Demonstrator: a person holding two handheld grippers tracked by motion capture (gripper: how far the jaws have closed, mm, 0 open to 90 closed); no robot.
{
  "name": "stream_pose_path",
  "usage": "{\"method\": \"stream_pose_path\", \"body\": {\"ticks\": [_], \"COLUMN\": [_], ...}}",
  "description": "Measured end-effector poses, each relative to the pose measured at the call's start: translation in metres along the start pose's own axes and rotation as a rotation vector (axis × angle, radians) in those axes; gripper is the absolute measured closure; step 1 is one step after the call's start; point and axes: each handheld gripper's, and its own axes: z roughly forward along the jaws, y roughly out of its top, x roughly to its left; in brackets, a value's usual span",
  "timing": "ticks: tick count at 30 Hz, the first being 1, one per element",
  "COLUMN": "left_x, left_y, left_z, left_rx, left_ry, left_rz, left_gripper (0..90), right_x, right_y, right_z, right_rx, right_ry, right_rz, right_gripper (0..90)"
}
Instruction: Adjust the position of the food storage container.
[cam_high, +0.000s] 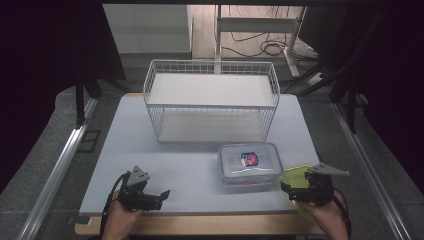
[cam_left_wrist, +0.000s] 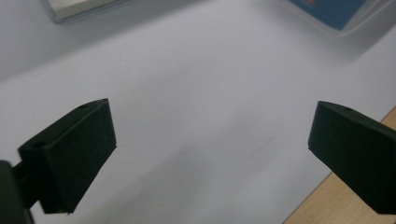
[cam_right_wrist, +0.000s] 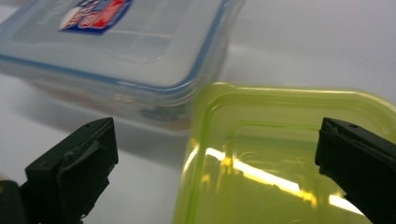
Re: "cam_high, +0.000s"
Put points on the person's left hand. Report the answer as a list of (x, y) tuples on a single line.
[(120, 216)]

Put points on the black metal stand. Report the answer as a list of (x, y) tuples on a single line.
[(351, 100), (80, 100)]

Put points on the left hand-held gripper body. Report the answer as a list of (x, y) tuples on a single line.
[(133, 196)]

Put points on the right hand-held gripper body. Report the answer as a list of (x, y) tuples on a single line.
[(316, 190)]

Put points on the white cabinet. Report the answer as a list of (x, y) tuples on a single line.
[(146, 28)]

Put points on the dark curtain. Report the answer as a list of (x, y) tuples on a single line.
[(36, 66), (400, 66)]

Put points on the clear food container blue lid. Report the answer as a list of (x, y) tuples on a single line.
[(250, 166)]

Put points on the green plastic container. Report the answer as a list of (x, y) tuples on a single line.
[(295, 176)]

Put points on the person's right hand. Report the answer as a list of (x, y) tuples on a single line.
[(325, 211)]

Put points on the aluminium rail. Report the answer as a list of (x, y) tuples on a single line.
[(56, 173), (370, 173)]

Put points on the white metal desk frame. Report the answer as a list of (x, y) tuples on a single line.
[(256, 25)]

